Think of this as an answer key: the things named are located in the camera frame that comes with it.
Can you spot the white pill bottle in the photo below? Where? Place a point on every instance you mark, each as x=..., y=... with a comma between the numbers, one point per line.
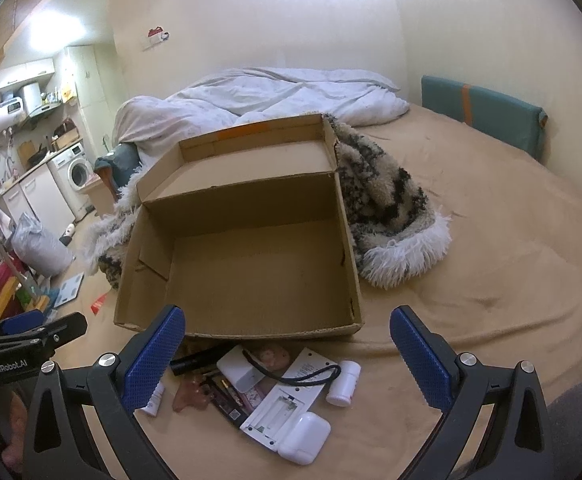
x=343, y=382

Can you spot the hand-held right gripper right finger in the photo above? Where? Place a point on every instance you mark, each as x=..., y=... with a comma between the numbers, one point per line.
x=421, y=360

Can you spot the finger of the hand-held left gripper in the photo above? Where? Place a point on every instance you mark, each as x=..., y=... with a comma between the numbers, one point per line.
x=56, y=330
x=21, y=321

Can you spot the person's grey clothed leg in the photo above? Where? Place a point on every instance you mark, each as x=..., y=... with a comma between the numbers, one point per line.
x=578, y=425

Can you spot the clear pink massage comb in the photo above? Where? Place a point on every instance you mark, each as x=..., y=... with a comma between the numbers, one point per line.
x=191, y=395

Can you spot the white washing machine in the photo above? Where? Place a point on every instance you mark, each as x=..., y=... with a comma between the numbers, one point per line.
x=73, y=172

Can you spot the fluffy patterned blanket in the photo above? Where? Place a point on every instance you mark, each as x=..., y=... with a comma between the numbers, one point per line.
x=386, y=195

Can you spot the teal cushion with orange stripe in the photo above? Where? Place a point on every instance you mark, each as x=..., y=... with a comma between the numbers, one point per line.
x=491, y=110

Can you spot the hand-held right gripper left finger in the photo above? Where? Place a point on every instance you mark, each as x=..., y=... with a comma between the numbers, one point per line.
x=153, y=360

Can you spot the bathroom scale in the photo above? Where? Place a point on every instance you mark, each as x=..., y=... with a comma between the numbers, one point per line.
x=68, y=290

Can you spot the white remote control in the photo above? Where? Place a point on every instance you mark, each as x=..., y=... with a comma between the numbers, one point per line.
x=281, y=405

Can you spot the white cylindrical appliance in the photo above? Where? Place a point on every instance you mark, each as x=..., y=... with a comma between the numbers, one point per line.
x=31, y=100

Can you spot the white duvet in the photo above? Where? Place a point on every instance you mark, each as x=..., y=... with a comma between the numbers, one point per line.
x=271, y=90

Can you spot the white base cabinet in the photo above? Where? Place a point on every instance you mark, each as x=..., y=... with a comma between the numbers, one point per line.
x=41, y=197

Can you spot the white wall cabinet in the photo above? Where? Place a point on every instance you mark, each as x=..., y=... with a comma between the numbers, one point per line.
x=23, y=74

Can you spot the small cardboard box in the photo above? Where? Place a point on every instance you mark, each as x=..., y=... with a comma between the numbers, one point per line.
x=65, y=137

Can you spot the white earbud case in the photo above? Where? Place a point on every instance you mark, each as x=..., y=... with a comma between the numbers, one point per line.
x=303, y=437

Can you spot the teal pillow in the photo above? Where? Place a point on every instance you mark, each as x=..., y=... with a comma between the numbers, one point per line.
x=118, y=165

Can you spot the black box red labels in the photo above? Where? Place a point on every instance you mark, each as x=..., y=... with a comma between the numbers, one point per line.
x=228, y=405

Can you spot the red packet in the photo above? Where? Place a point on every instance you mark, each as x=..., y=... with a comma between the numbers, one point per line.
x=99, y=303

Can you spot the person's left hand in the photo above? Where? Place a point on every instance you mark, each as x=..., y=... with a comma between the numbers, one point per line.
x=13, y=415

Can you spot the small white tube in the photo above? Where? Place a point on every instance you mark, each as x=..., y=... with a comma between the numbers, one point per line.
x=152, y=402

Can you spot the grey plastic bag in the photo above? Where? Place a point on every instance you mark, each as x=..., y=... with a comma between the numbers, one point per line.
x=38, y=250

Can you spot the white charger adapter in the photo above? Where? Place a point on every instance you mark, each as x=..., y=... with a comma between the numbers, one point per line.
x=238, y=370

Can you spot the beige bedside stand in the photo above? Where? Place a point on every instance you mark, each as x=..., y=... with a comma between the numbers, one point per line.
x=98, y=197

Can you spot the white water heater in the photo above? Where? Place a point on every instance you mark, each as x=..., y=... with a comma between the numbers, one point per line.
x=3, y=120

